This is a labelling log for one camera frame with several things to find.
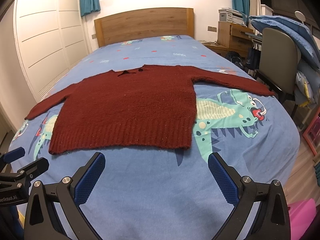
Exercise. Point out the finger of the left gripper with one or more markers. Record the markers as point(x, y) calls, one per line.
point(13, 155)
point(30, 171)

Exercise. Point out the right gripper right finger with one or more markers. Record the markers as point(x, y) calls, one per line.
point(272, 218)

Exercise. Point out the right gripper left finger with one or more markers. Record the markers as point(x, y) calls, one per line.
point(42, 220)

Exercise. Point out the dark red knit sweater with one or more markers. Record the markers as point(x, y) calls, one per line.
point(148, 106)

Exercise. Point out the pink plastic box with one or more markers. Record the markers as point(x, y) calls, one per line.
point(301, 215)

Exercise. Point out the pink storage shelf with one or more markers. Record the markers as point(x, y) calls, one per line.
point(311, 135)

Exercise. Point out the white wardrobe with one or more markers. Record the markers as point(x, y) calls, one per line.
point(50, 41)

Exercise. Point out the grey chair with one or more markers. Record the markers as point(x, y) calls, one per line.
point(278, 63)

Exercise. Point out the blue folded quilt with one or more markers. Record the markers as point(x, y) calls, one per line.
point(309, 62)

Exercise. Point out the black bag on floor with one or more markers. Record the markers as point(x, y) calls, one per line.
point(236, 59)

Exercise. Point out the wooden desk cabinet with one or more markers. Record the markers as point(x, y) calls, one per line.
point(231, 37)

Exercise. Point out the wooden headboard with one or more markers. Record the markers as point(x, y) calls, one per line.
point(144, 23)

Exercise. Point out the grey printer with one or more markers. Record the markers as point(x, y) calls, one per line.
point(233, 16)

